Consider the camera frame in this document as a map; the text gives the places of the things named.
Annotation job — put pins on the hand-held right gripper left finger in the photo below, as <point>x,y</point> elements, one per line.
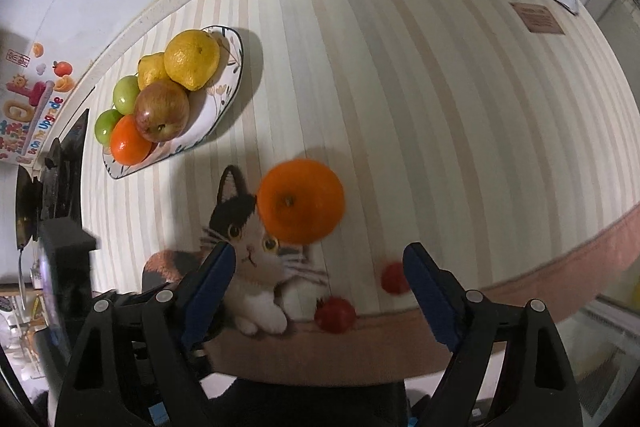
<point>210,292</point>

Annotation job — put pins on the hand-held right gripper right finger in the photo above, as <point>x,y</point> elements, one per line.
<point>430,302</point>

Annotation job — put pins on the red cherry tomato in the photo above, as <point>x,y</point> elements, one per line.
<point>392,278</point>
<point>335,314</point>

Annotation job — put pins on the orange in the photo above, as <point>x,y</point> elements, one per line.
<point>300,202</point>
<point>127,142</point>

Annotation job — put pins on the green apple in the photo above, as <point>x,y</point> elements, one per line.
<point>106,127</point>
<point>125,93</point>

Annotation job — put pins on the red-brown apple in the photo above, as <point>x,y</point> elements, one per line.
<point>162,109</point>

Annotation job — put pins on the oval floral ceramic plate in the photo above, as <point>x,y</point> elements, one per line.
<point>215,102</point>

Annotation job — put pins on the yellow citrus fruit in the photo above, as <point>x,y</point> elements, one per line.
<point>192,59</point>
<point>151,71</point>

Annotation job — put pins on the dark frying pan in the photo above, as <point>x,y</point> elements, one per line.
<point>25,212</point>

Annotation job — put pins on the black gas stove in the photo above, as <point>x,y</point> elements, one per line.
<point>70,147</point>

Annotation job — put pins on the person's dark clothing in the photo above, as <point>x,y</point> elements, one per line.
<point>310,402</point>

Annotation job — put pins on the striped cat print mat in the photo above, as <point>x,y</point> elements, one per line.
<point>400,107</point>

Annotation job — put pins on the brown mat label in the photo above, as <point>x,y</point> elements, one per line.
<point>537,18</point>

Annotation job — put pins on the colourful wall sticker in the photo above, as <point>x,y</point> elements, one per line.
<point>30,107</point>

